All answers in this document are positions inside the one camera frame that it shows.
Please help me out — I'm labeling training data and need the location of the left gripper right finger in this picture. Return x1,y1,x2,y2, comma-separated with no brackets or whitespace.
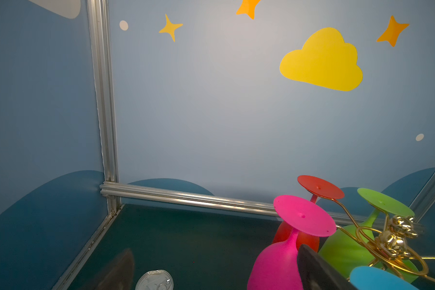
297,244,357,290

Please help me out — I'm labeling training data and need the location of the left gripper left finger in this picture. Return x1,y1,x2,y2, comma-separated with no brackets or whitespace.
83,248,135,290

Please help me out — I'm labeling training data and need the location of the blue wine glass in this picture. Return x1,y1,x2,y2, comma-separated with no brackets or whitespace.
350,267,418,290

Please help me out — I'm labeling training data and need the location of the pink wine glass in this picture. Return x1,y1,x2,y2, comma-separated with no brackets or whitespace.
247,195,336,290

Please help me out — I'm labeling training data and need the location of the back green wine glass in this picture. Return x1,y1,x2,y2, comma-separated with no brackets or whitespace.
319,188,415,278

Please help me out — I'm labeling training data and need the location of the red wine glass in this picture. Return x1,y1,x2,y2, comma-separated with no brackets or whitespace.
272,175,344,252

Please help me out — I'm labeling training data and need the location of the silver tin can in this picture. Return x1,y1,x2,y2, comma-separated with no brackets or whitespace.
135,269,174,290

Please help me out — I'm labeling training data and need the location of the gold wire wine glass rack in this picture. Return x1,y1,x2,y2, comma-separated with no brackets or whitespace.
333,192,435,283

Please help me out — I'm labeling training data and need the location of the back aluminium frame bar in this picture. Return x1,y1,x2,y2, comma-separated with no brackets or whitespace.
99,181,385,225

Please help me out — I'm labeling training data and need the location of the right aluminium frame post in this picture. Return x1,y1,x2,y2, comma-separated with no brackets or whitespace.
410,172,435,223

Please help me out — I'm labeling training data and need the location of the aluminium frame post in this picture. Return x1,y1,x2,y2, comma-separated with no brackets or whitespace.
86,0,121,215
410,172,435,223

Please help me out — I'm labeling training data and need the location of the left aluminium frame post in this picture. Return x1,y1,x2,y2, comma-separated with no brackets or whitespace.
86,0,121,215

